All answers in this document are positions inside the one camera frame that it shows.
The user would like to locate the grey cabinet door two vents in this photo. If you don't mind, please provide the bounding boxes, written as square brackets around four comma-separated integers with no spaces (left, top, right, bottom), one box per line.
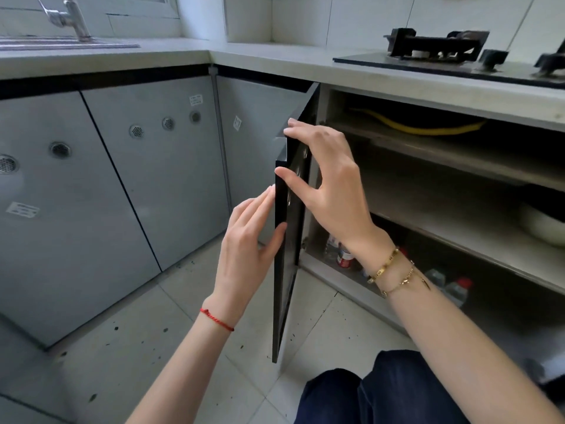
[0,92,162,349]

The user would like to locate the clear plastic bottle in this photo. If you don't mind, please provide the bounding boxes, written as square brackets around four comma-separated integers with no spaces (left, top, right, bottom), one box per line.
[324,234,340,265]

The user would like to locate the white window frame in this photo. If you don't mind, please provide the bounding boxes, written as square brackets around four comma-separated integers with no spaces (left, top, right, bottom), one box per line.
[102,0,182,21]

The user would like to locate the grey cabinet door without vents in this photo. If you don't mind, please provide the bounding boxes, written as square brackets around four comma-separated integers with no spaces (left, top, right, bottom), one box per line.
[216,76,310,245]

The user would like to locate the black-edged cabinet door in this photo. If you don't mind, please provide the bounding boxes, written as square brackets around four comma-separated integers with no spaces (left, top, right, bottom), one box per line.
[271,82,320,363]

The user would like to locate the white bowl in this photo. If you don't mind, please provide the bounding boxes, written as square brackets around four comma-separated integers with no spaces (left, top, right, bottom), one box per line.
[519,202,565,249]

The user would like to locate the thin gold chain bracelet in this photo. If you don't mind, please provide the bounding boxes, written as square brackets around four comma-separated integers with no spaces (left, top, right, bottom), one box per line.
[380,260,431,299]

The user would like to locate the dark blue trousers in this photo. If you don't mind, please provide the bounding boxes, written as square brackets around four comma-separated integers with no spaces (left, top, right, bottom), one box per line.
[295,350,471,424]

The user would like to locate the gold bangle bracelet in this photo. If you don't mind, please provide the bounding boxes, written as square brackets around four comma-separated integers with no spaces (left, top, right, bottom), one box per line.
[366,248,400,284]

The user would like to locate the person's right hand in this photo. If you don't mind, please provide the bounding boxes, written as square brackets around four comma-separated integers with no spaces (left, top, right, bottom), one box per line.
[275,118,394,262]

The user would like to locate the black glass gas cooktop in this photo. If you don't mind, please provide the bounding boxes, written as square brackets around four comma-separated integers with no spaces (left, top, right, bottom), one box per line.
[333,52,565,90]

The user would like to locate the grey cabinet door three vents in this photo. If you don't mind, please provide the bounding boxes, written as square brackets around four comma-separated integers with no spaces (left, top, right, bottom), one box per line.
[82,76,230,271]

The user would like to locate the red string bracelet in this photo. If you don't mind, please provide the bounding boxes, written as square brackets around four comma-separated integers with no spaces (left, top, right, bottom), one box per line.
[200,308,235,332]

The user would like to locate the person's right forearm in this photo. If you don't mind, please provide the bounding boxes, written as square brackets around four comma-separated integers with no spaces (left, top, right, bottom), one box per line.
[366,245,565,424]

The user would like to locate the black cast iron burner grate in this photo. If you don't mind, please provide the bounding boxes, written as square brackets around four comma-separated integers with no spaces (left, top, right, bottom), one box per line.
[384,27,490,63]
[534,39,565,76]

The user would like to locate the person's left hand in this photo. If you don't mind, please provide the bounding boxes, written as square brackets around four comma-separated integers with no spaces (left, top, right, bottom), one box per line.
[204,184,288,326]

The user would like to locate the red cap plastic bottle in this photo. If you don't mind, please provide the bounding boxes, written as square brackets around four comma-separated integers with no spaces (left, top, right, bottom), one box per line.
[443,277,473,308]

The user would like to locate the red label can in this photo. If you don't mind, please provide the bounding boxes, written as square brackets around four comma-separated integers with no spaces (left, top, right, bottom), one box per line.
[336,243,356,271]

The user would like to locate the grey cabinet shelf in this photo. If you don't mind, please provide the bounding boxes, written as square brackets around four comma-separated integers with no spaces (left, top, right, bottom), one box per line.
[366,165,565,296]

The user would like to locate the yellow gas hose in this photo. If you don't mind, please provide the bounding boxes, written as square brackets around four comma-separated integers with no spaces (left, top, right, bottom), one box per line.
[351,108,486,136]

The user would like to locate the person's left forearm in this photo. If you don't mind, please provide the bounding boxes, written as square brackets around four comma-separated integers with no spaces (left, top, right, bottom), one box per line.
[126,304,235,424]

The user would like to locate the stainless steel sink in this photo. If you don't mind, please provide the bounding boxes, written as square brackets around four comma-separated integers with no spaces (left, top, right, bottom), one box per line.
[0,36,141,52]

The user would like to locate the chrome kitchen faucet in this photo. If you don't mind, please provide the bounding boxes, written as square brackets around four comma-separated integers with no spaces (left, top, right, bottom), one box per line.
[35,0,94,43]

